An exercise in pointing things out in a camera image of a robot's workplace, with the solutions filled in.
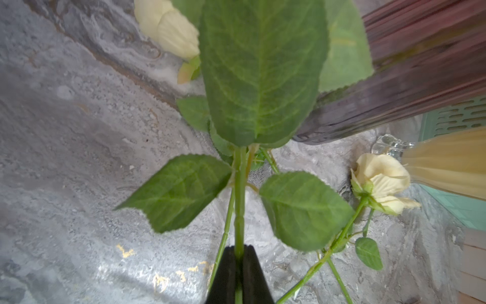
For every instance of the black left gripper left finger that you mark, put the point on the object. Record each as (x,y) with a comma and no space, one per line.
(223,288)

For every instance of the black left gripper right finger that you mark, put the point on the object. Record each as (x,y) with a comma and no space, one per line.
(254,285)

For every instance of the yellow glass vase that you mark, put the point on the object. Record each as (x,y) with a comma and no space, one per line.
(453,163)

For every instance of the purple glass vase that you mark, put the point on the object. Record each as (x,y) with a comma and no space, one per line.
(426,55)

